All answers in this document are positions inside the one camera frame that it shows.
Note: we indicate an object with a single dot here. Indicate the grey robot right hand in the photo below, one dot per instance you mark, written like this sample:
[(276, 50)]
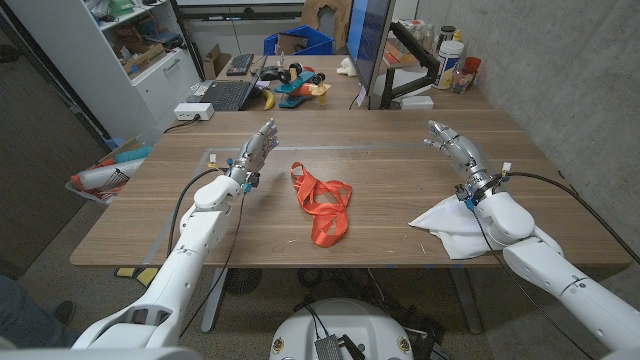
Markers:
[(465, 155)]

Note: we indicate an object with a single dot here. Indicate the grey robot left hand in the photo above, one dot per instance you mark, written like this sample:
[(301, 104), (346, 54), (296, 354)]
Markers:
[(254, 152)]

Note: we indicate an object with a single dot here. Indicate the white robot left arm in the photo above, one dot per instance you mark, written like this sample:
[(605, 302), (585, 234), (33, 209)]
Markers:
[(195, 250)]

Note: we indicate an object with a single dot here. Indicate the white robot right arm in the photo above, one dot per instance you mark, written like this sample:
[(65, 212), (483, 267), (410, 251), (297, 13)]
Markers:
[(550, 270)]

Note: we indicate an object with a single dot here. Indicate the white napkin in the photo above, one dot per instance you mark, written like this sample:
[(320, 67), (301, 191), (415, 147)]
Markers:
[(450, 225)]

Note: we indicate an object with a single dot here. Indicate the orange ribbon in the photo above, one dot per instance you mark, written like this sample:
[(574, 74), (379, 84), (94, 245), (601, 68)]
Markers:
[(325, 210)]

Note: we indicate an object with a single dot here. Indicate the yellow banana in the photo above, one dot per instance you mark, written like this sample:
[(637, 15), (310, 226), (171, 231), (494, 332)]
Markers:
[(270, 100)]

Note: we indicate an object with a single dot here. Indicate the black laptop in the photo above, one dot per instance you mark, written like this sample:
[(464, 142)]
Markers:
[(227, 95)]

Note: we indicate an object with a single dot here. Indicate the flat white box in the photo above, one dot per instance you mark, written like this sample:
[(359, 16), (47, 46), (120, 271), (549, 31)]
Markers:
[(416, 102)]

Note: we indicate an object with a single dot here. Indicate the clear glass jar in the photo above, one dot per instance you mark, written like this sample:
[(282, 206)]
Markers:
[(461, 82)]

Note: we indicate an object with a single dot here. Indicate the white power strip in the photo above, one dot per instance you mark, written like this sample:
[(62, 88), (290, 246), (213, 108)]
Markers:
[(192, 111)]

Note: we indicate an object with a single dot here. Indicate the teal and orange toy plane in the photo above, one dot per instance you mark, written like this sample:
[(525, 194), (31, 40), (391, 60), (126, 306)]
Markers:
[(300, 87)]

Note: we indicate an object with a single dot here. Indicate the black controller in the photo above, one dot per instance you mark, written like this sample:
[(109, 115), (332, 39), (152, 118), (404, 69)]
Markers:
[(270, 73)]

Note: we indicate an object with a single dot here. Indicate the black keyboard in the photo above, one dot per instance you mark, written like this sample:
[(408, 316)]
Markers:
[(240, 64)]

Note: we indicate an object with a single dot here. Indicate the red cup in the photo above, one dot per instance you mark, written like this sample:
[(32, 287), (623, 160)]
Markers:
[(472, 65)]

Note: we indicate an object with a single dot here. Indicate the white plastic canister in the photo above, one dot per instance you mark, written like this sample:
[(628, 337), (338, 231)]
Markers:
[(448, 62)]

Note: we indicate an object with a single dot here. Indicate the small open cardboard box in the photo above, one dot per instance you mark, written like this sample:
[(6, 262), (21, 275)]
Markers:
[(215, 62)]

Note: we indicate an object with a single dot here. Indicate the yellow bottle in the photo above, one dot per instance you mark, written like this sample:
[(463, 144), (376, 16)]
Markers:
[(457, 36)]

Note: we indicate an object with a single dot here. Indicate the teal foam roll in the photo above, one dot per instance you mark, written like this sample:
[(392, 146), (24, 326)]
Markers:
[(132, 153)]

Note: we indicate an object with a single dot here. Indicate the dark lidded jar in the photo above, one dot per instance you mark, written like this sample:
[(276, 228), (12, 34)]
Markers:
[(445, 35)]

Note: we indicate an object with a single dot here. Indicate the small white plush toy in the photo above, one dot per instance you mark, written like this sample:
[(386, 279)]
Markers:
[(346, 67)]

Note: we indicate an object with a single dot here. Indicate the blue plastic bin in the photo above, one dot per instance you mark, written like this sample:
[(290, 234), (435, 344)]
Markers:
[(317, 40)]

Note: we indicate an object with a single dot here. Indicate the round black fan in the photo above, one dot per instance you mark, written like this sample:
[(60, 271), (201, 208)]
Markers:
[(243, 281)]

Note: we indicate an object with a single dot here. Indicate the cardboard box on shelf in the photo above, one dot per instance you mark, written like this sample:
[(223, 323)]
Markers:
[(145, 59)]

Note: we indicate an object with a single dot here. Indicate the grey table leg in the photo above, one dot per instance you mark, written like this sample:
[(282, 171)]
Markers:
[(466, 300), (214, 300)]

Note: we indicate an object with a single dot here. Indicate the clear plastic floor bin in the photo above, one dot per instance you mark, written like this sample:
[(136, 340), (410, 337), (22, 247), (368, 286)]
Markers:
[(107, 165)]

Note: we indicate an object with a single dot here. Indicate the white bubble wrap roll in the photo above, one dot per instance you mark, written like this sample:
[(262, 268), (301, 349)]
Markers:
[(107, 175)]

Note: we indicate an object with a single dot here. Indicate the large flat monitor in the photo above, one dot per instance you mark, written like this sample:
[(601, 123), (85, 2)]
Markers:
[(367, 35)]

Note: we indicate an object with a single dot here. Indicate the brown cardboard cutout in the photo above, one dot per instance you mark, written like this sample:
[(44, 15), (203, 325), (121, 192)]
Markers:
[(340, 15)]

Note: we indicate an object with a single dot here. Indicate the yellow floor marker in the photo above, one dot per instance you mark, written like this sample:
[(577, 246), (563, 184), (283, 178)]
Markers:
[(145, 275)]

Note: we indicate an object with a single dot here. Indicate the white shelf cabinet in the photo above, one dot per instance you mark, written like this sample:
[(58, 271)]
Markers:
[(100, 80)]

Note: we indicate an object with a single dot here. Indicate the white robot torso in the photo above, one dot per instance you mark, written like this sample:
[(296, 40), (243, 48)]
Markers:
[(345, 325)]

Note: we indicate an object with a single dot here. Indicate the person's leg in jeans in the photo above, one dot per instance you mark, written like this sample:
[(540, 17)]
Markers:
[(25, 315)]

